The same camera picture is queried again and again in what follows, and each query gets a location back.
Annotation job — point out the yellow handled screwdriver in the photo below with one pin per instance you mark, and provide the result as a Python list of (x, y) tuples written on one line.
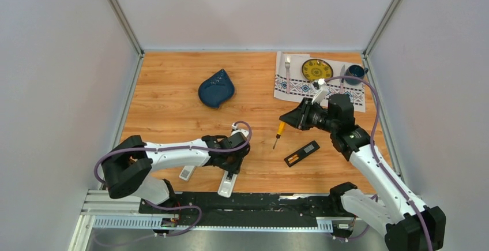
[(279, 133)]

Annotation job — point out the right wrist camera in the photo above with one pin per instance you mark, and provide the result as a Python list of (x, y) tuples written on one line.
[(322, 90)]

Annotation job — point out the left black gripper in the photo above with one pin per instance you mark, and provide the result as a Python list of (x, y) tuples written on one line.
[(234, 167)]

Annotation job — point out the blue leaf-shaped dish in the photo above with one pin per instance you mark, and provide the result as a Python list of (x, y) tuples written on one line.
[(216, 90)]

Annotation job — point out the patterned white placemat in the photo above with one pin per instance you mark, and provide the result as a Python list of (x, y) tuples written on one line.
[(300, 87)]

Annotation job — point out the white remote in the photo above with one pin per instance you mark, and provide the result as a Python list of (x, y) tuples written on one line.
[(187, 172), (227, 184)]

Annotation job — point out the silver fork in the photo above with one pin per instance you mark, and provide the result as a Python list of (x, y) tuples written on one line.
[(287, 64)]

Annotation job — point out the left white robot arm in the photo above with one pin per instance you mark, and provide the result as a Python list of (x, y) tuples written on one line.
[(127, 168)]

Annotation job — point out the dark blue mug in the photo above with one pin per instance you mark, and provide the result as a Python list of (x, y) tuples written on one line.
[(355, 73)]

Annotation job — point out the yellow patterned plate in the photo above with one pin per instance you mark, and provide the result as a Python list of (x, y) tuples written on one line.
[(315, 69)]

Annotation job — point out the silver knife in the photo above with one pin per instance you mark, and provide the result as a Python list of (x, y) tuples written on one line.
[(342, 73)]

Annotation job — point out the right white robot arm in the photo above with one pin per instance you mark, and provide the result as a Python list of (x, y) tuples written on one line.
[(404, 220)]

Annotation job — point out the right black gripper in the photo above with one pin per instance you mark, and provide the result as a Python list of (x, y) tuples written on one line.
[(297, 117)]

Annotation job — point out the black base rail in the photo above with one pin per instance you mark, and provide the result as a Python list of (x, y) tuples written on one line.
[(260, 210)]

